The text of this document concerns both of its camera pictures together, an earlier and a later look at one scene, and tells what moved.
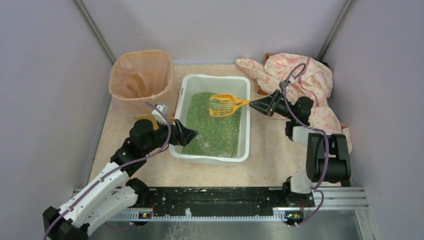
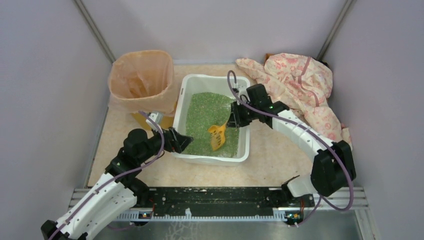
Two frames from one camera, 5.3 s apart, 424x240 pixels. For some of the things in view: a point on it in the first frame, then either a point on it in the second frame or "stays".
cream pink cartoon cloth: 309,77 stays
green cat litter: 218,136 stays
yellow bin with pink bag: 140,81 stays
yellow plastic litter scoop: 225,105 → 217,135
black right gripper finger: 266,106 → 232,122
